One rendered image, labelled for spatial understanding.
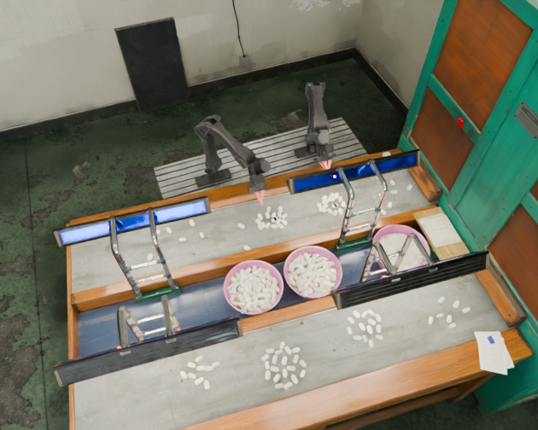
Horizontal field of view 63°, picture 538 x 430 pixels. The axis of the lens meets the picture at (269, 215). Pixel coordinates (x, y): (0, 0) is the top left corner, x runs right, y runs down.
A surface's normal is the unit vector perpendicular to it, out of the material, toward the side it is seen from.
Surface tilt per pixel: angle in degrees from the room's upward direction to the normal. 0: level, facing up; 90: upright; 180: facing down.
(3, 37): 90
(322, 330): 0
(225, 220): 0
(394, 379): 0
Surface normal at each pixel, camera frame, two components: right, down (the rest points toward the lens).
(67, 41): 0.36, 0.75
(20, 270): 0.00, -0.59
